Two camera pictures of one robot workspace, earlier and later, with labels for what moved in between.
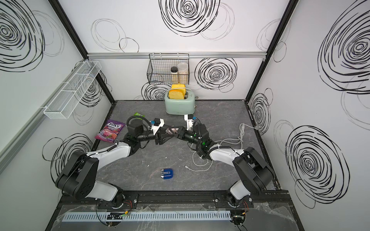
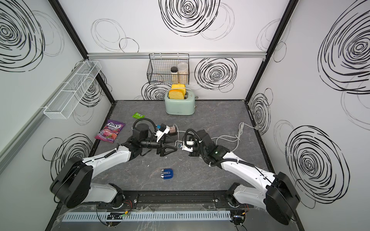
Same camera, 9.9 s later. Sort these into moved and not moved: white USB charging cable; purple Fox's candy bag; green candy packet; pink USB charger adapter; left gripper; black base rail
Moved: left gripper; white USB charging cable
Not moved: black base rail; pink USB charger adapter; green candy packet; purple Fox's candy bag
